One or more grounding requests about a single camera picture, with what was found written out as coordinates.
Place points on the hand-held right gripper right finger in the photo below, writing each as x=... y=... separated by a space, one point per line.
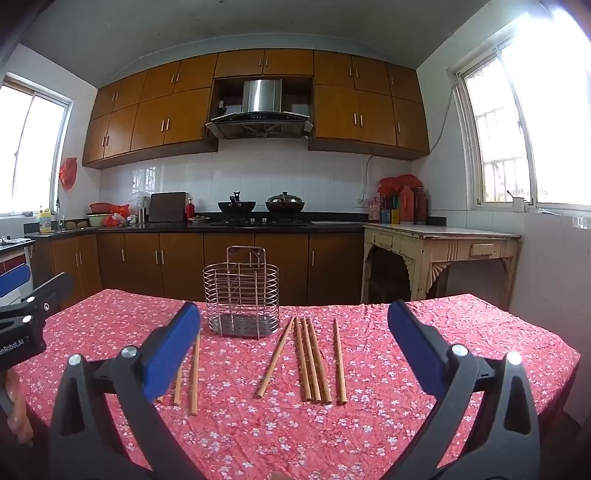
x=415 y=350

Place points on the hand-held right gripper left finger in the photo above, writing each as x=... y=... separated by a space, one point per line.
x=173 y=350

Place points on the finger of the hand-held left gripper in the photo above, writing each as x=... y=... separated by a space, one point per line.
x=51 y=293
x=14 y=282

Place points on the person's left hand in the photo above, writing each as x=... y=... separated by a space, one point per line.
x=18 y=415

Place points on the grey rag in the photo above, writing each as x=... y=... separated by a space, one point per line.
x=11 y=240

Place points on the yellow detergent bottle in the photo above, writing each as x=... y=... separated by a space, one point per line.
x=45 y=224

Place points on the metal faucet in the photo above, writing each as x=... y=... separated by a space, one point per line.
x=58 y=214

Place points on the pale green basin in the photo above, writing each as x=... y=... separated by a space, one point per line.
x=98 y=220

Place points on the red basin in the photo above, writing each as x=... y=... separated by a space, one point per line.
x=99 y=207

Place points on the cream wooden side table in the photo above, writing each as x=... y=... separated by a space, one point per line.
x=443 y=251

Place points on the metal cup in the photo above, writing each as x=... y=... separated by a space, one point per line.
x=142 y=215

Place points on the hanging red plastic bag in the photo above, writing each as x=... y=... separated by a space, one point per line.
x=68 y=174

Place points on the white plastic bag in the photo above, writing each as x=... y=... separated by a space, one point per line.
x=137 y=201

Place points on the white plate with food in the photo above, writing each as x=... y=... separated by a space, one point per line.
x=199 y=218

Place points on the small blue box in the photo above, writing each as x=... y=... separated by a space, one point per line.
x=386 y=217

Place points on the small red bottle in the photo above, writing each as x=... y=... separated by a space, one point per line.
x=190 y=211

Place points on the dark red plastic bottle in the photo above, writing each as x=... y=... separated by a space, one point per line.
x=421 y=207

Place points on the dark wooden cutting board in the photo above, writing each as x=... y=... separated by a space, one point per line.
x=166 y=207

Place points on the orange plastic bottle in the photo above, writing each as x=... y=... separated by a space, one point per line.
x=406 y=207

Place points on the pink labelled bottle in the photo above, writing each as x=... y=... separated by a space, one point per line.
x=374 y=213

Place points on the red floral tablecloth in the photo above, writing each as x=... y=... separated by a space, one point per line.
x=300 y=438

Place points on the black wok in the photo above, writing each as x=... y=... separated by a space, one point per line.
x=236 y=207

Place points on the black gas stove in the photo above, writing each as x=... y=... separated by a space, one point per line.
x=277 y=222

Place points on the white cup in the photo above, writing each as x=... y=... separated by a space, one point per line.
x=519 y=205

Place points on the wok with metal lid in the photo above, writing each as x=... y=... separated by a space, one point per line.
x=285 y=205

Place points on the steel range hood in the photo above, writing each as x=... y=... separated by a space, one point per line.
x=263 y=97

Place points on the wooden wall cabinets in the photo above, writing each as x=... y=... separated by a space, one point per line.
x=147 y=120

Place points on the barred window with white frame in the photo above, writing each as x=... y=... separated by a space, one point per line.
x=508 y=138

